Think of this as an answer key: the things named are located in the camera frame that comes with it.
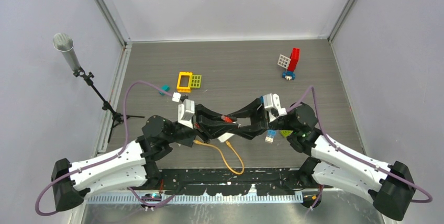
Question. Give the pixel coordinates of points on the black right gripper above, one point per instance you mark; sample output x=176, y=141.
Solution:
x=250, y=132

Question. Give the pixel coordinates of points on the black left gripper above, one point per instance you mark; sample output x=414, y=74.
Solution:
x=208, y=127

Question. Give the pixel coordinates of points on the white square switch box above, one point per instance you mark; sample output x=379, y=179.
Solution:
x=224, y=137

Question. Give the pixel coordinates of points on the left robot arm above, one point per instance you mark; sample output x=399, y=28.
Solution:
x=134, y=164

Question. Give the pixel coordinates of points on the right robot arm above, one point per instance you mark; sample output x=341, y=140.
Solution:
x=388, y=187

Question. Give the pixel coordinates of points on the light blue white brick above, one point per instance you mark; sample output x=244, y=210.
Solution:
x=269, y=138

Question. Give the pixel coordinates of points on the lime green flat brick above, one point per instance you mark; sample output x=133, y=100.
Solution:
x=286, y=133

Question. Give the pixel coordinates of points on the lime green lattice piece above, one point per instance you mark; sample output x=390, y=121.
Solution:
x=196, y=81

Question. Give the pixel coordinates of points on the teal toy block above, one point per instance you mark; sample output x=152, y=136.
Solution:
x=165, y=88

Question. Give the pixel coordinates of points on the blue toy brick base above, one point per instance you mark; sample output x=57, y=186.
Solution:
x=288, y=75

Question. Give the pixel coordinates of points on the white toy lattice piece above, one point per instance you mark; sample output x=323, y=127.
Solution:
x=283, y=61

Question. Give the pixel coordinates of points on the red toy brick tower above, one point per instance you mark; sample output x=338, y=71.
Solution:
x=294, y=58

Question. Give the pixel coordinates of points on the black microphone stand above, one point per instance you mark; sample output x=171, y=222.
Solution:
x=117, y=118

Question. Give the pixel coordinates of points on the silver microphone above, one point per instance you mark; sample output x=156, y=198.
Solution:
x=64, y=44

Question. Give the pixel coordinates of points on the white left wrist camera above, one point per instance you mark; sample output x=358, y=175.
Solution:
x=185, y=109

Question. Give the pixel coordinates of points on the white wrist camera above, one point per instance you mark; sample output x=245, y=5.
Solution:
x=185, y=109
x=272, y=105

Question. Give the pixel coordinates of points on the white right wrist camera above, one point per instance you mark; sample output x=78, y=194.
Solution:
x=272, y=105

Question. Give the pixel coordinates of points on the yellow toy window frame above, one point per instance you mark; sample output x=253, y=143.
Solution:
x=184, y=82

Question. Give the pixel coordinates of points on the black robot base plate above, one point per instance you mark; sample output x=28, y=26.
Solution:
x=196, y=182

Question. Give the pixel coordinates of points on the white perforated cable tray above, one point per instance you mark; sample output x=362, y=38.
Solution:
x=249, y=198

